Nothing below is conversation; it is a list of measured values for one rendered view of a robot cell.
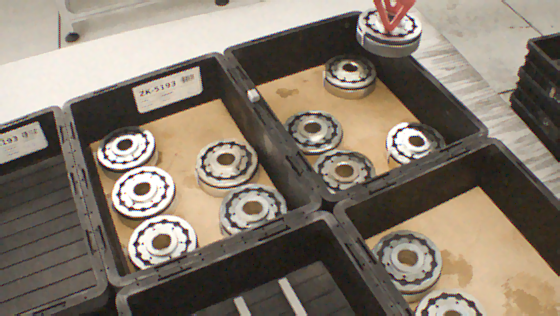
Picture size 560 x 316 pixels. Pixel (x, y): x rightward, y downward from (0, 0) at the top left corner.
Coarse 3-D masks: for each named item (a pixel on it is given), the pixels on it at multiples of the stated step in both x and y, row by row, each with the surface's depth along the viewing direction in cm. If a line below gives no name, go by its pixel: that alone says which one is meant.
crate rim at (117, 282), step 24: (168, 72) 93; (96, 96) 89; (72, 120) 85; (264, 120) 83; (72, 144) 81; (288, 168) 76; (312, 192) 73; (96, 216) 71; (288, 216) 70; (96, 240) 69; (216, 240) 68; (240, 240) 68; (168, 264) 66; (120, 288) 64
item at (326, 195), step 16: (336, 16) 102; (352, 16) 103; (288, 32) 99; (240, 48) 97; (416, 64) 91; (432, 80) 88; (448, 96) 85; (272, 112) 84; (464, 112) 82; (480, 128) 80; (288, 144) 79; (464, 144) 78; (304, 160) 77; (416, 160) 76; (432, 160) 76; (384, 176) 75; (320, 192) 73; (352, 192) 72
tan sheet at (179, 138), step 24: (168, 120) 99; (192, 120) 98; (216, 120) 98; (96, 144) 95; (168, 144) 94; (192, 144) 94; (168, 168) 90; (192, 168) 90; (192, 192) 87; (192, 216) 83; (216, 216) 83; (120, 240) 80
